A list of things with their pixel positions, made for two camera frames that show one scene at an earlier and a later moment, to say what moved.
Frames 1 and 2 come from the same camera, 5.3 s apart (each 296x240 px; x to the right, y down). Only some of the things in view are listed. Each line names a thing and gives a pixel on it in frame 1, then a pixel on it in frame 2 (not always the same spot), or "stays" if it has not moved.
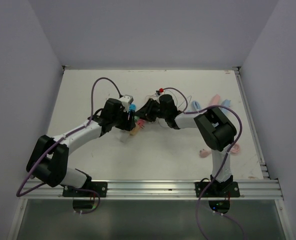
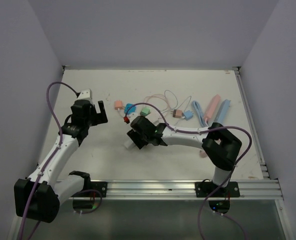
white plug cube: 123,136 to 129,144
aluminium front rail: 157,189 stays
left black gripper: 128,124 to 99,118
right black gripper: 146,112 to 134,135
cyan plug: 132,107 stays
